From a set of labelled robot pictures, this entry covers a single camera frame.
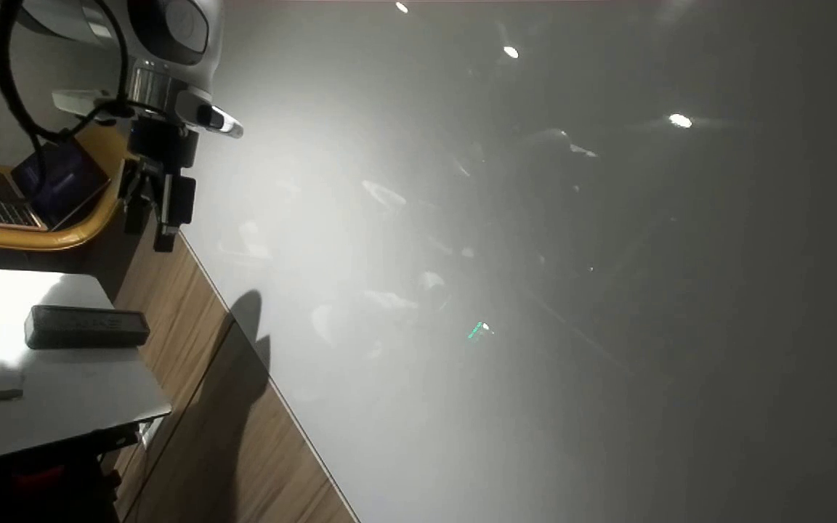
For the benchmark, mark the large white whiteboard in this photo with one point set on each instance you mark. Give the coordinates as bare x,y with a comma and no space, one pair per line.
538,260

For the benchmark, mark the white side table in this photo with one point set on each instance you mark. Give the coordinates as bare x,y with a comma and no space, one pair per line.
67,392

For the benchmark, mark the black whiteboard eraser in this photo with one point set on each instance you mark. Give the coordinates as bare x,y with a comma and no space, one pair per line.
62,326

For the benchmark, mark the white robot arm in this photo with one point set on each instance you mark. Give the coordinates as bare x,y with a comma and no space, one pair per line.
169,65

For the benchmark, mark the yellow wooden chair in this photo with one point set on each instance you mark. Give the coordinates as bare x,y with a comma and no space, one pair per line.
108,151

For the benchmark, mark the open laptop computer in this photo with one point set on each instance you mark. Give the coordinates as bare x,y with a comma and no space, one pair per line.
53,188

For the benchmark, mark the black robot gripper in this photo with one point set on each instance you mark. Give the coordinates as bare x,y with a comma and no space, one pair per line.
168,149

